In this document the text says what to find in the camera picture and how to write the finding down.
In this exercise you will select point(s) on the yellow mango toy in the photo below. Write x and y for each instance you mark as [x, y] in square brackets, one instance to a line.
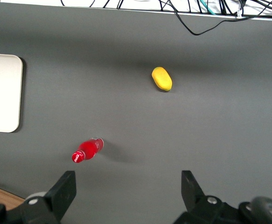
[162, 78]

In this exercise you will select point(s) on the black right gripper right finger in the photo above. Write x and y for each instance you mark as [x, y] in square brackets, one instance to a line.
[194, 193]

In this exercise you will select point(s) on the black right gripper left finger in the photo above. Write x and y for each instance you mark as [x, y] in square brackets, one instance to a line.
[61, 193]

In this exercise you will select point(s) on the red plastic bottle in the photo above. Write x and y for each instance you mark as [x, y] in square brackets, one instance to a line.
[88, 150]

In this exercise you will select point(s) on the white rounded tray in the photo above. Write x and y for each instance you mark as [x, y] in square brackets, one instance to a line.
[2, 93]

